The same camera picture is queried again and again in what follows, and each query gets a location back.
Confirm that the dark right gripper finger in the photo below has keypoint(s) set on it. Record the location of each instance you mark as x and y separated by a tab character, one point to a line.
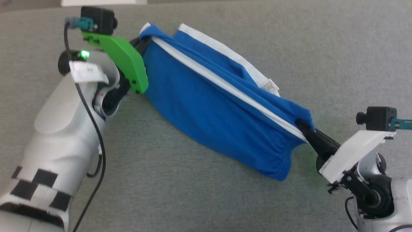
322	137
318	148

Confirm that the white box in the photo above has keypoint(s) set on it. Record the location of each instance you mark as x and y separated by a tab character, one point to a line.
103	2

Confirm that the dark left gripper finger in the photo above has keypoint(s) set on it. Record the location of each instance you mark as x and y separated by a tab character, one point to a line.
142	48
136	41

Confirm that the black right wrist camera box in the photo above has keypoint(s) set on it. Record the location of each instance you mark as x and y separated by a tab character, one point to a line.
378	117

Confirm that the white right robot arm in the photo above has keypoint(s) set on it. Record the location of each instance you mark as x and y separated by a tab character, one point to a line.
376	196

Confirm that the blue garment with white trim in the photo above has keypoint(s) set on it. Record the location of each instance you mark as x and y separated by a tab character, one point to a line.
212	106

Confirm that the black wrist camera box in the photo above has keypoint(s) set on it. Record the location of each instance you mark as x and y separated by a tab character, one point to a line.
98	20
378	117

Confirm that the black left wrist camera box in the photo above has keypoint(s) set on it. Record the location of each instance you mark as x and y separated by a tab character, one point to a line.
98	20

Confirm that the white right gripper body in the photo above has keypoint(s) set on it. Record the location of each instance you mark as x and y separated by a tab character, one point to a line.
354	154

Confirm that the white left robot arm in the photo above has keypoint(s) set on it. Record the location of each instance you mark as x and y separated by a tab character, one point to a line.
61	135

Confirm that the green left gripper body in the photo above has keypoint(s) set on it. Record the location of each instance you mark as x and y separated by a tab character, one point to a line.
127	61

